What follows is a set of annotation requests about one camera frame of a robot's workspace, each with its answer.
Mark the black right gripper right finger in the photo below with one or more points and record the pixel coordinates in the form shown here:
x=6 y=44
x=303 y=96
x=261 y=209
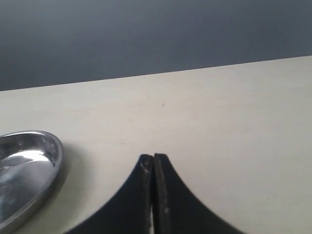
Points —
x=176 y=210

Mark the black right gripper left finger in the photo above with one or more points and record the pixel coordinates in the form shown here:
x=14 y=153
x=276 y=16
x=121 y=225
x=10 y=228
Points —
x=128 y=211

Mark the round stainless steel plate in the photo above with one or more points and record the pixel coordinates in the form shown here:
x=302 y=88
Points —
x=30 y=162

